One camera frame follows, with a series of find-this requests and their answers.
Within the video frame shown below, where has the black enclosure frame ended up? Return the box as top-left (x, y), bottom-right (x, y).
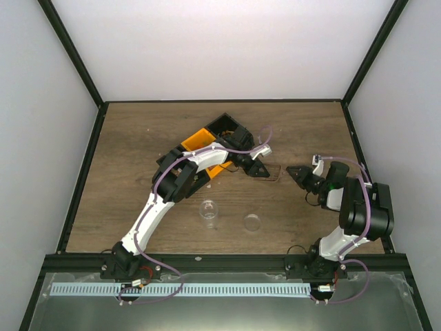
top-left (19, 0), bottom-right (433, 331)

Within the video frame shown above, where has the yellow bin with star candies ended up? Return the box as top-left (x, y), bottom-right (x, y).
top-left (181, 128), bottom-right (232, 179)

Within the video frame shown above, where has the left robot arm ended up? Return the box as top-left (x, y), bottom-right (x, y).
top-left (112, 126), bottom-right (271, 279)

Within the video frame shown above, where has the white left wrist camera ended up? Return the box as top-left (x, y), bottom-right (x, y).
top-left (249, 144), bottom-right (272, 160)

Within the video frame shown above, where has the clear round lid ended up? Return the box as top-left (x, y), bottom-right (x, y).
top-left (243, 213), bottom-right (262, 232)

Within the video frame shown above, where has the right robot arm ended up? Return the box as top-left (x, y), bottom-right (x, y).
top-left (286, 155), bottom-right (394, 278)

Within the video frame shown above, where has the light blue slotted cable duct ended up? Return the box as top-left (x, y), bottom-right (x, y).
top-left (50, 282), bottom-right (311, 298)

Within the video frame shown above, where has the black bin with lollipops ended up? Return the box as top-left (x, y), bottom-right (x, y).
top-left (205, 113), bottom-right (254, 150)

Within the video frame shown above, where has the clear plastic cup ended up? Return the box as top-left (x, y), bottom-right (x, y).
top-left (199, 199), bottom-right (218, 229)

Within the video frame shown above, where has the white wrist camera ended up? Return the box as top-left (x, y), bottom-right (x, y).
top-left (311, 154), bottom-right (325, 177)
top-left (249, 144), bottom-right (272, 160)

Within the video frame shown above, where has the brown slotted plastic scoop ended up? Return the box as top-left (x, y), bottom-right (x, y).
top-left (253, 163), bottom-right (282, 182)

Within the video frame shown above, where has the black bin with gummy candies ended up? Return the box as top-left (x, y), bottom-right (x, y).
top-left (152, 146), bottom-right (209, 203)

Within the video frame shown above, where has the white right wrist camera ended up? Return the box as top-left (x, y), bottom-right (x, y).
top-left (311, 154), bottom-right (325, 177)

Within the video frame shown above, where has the black front mounting rail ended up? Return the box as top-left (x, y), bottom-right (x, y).
top-left (40, 253), bottom-right (412, 281)

